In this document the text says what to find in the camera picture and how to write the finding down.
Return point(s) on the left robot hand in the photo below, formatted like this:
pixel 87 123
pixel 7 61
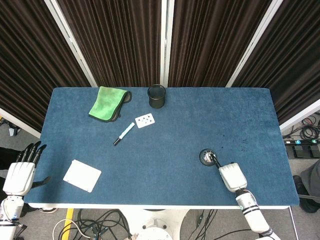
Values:
pixel 18 177

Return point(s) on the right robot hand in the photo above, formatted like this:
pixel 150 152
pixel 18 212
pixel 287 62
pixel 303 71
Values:
pixel 232 176

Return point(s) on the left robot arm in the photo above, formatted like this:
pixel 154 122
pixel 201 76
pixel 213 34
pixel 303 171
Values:
pixel 10 212

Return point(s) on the white flat box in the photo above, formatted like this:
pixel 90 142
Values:
pixel 81 176

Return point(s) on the blue fabric table cover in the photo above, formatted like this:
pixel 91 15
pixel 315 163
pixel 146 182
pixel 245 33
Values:
pixel 162 175

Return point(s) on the black foot pedal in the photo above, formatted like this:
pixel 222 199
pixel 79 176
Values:
pixel 315 150
pixel 300 151

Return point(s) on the power strip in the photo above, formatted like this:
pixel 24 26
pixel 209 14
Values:
pixel 300 142

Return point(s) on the person's leg with black shoe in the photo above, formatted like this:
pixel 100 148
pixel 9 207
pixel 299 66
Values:
pixel 311 182

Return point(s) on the playing card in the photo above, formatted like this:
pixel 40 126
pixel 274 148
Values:
pixel 145 120

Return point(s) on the black mesh pen cup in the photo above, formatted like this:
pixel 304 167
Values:
pixel 156 101

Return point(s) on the white marker with black cap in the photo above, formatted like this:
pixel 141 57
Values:
pixel 124 133

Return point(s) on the green microfiber cloth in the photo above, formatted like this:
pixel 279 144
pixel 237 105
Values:
pixel 105 102

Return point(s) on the brown curtain partition panel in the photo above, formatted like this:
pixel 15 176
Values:
pixel 292 62
pixel 30 62
pixel 212 37
pixel 120 37

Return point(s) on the white table frame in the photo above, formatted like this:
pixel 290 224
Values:
pixel 150 207

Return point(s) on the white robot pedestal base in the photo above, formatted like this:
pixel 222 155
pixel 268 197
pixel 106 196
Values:
pixel 155 225

